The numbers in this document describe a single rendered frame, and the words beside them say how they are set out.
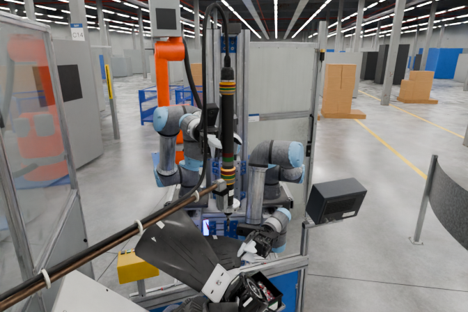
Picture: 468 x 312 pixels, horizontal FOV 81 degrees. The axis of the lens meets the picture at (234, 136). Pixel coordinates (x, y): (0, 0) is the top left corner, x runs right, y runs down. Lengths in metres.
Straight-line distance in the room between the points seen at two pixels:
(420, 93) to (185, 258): 12.79
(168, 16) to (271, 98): 2.50
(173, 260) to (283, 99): 2.26
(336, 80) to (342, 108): 0.88
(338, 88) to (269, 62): 6.33
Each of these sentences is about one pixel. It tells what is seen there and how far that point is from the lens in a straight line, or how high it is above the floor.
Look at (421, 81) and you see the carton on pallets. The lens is 13.21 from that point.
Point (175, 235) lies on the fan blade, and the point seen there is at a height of 1.38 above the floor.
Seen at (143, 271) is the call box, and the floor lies 1.02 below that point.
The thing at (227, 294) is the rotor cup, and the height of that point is 1.23.
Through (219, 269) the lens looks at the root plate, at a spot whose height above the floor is 1.27.
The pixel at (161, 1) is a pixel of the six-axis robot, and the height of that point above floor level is 2.64.
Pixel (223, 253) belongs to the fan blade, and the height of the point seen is 1.19.
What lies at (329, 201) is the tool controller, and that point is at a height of 1.20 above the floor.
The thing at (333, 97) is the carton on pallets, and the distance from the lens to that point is 8.99.
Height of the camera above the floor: 1.89
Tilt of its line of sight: 17 degrees down
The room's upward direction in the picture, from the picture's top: straight up
